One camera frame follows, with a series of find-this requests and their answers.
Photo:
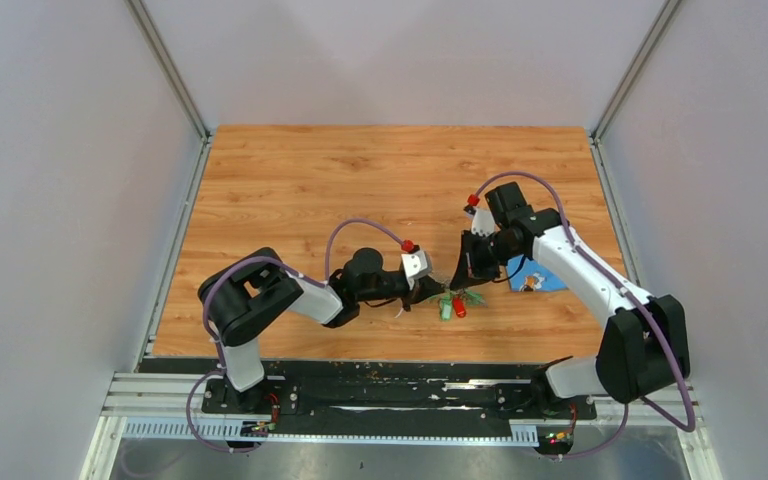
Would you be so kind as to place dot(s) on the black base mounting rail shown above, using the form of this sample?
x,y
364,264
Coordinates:
x,y
317,401

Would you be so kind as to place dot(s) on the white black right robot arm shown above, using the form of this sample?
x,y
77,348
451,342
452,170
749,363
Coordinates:
x,y
644,345

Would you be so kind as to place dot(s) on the green key tag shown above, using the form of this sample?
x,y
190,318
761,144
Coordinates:
x,y
445,309

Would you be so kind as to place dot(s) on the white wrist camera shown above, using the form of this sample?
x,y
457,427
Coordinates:
x,y
416,265
482,222

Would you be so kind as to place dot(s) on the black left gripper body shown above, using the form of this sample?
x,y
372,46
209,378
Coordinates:
x,y
388,288

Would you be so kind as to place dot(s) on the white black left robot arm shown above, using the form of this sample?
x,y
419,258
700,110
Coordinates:
x,y
242,300

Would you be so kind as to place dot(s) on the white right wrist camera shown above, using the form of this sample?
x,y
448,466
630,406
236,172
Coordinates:
x,y
482,222

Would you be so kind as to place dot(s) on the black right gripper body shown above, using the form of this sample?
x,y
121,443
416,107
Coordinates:
x,y
489,252

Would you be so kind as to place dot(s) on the blue patterned cloth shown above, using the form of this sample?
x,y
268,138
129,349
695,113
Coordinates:
x,y
526,275

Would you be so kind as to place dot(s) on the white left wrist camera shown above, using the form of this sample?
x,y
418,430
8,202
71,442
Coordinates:
x,y
416,265

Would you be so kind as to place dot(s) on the red key tag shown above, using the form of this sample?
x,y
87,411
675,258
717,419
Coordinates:
x,y
459,307

